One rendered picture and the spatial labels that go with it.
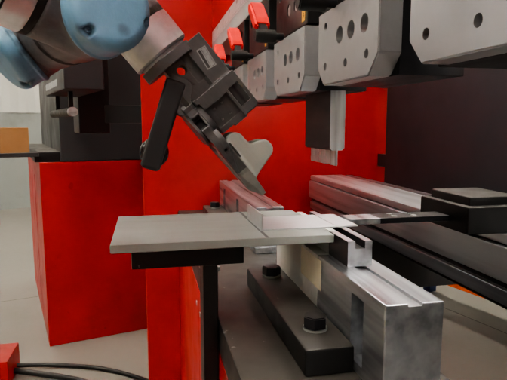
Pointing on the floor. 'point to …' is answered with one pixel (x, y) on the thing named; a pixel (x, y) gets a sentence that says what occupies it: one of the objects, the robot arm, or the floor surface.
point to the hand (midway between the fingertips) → (253, 190)
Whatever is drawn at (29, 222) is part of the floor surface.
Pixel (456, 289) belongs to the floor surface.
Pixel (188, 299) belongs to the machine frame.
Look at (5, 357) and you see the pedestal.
